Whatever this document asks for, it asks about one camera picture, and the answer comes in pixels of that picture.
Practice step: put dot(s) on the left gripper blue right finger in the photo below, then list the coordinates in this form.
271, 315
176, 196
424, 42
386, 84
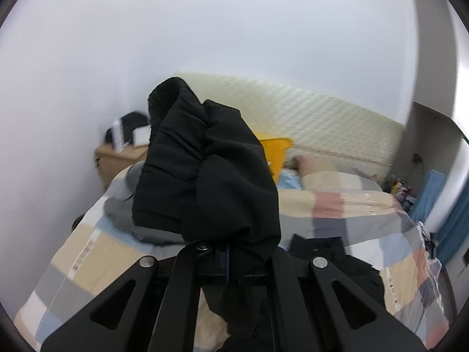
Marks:
291, 326

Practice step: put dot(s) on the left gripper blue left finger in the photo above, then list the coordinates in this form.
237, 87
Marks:
194, 266

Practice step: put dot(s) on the black puffer jacket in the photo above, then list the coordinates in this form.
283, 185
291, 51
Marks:
206, 178

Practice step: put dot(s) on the checkered pastel bed quilt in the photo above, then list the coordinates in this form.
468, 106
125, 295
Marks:
371, 224

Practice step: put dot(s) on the wooden nightstand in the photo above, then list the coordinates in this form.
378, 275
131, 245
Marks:
110, 163

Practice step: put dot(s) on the yellow pillow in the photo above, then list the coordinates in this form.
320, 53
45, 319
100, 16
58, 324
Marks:
275, 149

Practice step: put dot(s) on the pink pillow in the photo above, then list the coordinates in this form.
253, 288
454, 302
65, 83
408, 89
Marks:
308, 164

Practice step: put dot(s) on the white bottle on nightstand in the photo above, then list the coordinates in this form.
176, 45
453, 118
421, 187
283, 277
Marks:
117, 135

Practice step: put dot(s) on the black bag on nightstand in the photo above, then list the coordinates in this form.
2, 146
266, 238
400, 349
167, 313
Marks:
130, 122

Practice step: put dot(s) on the black device on stand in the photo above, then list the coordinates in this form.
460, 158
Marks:
430, 241

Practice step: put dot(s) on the bottles on shelf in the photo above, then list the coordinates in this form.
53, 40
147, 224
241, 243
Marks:
396, 186

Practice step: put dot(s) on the cream quilted headboard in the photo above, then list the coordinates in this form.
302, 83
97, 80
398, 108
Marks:
318, 124

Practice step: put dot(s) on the blue curtain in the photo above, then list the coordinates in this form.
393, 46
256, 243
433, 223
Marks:
454, 231

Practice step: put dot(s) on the grey wardrobe cabinet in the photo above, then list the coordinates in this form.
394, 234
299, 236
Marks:
430, 141

